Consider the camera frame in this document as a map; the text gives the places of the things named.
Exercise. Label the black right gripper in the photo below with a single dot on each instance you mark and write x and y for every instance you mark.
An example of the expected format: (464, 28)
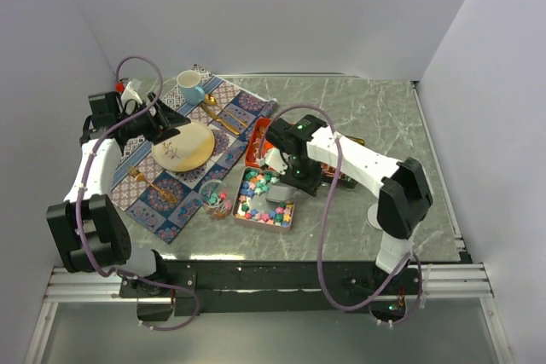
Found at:
(310, 185)

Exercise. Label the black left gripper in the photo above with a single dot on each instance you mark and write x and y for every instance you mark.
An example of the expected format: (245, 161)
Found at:
(164, 123)

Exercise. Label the silver metal scoop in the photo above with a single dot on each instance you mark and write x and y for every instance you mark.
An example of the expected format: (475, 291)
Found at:
(281, 193)

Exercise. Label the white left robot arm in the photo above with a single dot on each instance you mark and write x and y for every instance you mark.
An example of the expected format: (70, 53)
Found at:
(88, 232)

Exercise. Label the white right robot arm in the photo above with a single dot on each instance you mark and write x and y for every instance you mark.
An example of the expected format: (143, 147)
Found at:
(400, 186)

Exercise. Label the gold lollipop tin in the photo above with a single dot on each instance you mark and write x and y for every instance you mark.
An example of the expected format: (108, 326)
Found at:
(344, 180)

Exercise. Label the cream floral plate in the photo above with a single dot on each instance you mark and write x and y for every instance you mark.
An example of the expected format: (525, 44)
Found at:
(188, 150)

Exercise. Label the blue white mug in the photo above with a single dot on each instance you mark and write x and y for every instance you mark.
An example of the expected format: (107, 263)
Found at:
(189, 83)

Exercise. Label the gold spoon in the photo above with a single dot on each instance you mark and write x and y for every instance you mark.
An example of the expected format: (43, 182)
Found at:
(211, 101)

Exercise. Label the gold knife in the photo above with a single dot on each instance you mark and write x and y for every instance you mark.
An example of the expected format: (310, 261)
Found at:
(220, 120)

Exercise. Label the orange candy tin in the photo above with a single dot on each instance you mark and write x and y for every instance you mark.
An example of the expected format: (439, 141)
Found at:
(258, 131)

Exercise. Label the gold fork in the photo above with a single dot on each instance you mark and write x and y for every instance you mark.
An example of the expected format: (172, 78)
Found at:
(138, 176)

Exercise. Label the pink star candy tin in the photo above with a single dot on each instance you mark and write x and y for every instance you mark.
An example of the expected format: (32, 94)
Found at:
(253, 210)

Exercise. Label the patterned blue placemat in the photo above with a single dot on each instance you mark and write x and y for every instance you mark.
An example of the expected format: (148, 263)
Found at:
(159, 186)

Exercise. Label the clear glass jar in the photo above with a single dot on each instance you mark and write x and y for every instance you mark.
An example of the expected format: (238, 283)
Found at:
(215, 199)

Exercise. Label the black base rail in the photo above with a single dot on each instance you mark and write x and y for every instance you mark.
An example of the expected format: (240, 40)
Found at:
(352, 284)

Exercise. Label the aluminium frame rail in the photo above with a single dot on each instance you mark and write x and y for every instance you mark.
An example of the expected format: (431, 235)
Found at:
(456, 283)

